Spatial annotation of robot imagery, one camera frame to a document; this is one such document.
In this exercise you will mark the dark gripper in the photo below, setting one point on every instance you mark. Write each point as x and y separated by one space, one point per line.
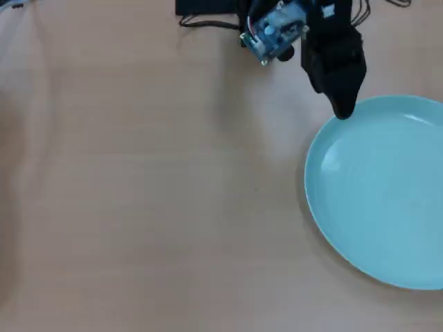
328 17

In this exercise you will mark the light blue plate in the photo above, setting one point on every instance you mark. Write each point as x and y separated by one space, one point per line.
377 193

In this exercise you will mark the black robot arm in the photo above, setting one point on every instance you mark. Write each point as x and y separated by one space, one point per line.
246 15

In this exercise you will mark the grey white object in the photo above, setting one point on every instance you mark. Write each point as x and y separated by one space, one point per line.
14 4

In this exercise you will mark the blue camera circuit board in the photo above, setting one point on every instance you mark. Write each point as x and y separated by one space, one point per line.
271 31

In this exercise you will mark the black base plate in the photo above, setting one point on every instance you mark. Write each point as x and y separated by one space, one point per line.
204 7

